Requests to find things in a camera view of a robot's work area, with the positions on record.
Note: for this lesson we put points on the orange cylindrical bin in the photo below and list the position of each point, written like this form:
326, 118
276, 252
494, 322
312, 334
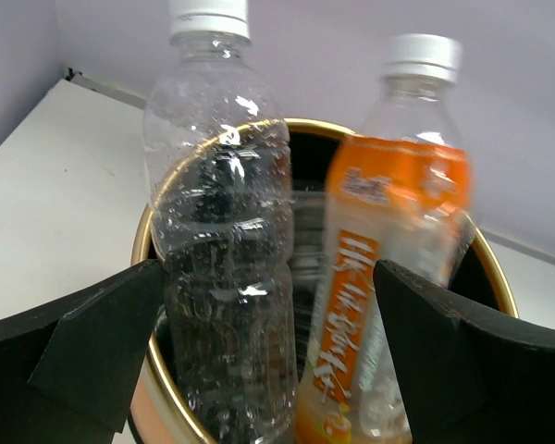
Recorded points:
158, 413

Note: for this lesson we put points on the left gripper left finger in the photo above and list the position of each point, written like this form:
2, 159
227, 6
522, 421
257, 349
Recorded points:
69, 368

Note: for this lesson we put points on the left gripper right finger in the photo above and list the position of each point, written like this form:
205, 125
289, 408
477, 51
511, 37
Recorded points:
467, 373

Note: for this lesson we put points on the clear unlabelled bottle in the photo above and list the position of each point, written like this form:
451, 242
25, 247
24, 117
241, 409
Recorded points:
217, 157

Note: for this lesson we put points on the orange label bottle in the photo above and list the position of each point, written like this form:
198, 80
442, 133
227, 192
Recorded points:
397, 189

